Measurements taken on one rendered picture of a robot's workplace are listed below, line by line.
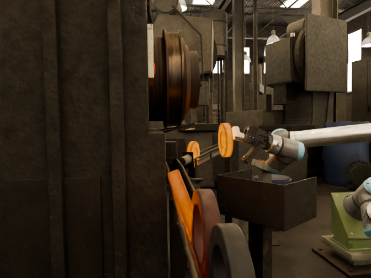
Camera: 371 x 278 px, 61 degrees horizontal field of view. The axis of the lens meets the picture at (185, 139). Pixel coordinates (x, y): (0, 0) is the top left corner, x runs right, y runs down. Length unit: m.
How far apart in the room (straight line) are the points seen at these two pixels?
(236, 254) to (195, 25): 4.05
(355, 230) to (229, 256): 1.81
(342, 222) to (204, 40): 2.93
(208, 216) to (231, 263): 0.18
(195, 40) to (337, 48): 2.21
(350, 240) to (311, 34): 3.40
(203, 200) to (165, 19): 3.95
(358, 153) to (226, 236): 4.37
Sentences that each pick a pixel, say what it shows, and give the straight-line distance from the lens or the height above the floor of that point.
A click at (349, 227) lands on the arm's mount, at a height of 0.25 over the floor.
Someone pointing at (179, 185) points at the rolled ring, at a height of 0.75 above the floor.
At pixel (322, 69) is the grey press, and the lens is 5.07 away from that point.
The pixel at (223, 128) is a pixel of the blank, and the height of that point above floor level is 0.88.
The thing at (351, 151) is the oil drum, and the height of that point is 0.48.
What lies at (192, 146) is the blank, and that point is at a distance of 2.01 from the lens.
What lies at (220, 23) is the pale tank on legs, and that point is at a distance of 10.66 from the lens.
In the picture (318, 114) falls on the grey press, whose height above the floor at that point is 1.00.
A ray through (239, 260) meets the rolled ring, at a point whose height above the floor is 0.72.
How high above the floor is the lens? 0.91
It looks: 3 degrees down
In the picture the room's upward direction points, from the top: 1 degrees counter-clockwise
